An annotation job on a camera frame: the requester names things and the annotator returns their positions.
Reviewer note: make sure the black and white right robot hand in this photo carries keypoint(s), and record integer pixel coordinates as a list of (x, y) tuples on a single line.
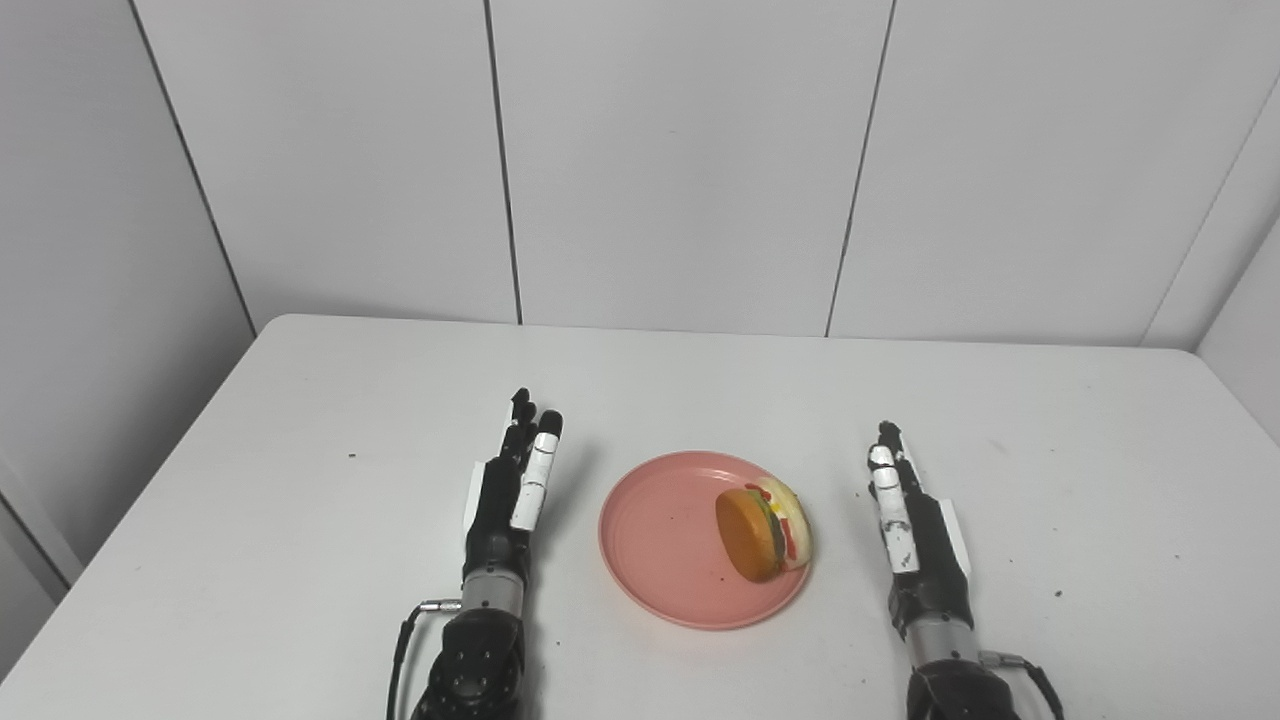
[(930, 560)]

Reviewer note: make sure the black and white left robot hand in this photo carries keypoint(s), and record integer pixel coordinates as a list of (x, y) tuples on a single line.
[(495, 520)]

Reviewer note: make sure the pink round plate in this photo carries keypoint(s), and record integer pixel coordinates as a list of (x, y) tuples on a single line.
[(660, 540)]

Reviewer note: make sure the toy hamburger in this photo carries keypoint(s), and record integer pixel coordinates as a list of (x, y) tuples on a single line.
[(755, 535)]

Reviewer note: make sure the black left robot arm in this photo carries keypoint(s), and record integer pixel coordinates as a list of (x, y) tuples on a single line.
[(475, 660)]

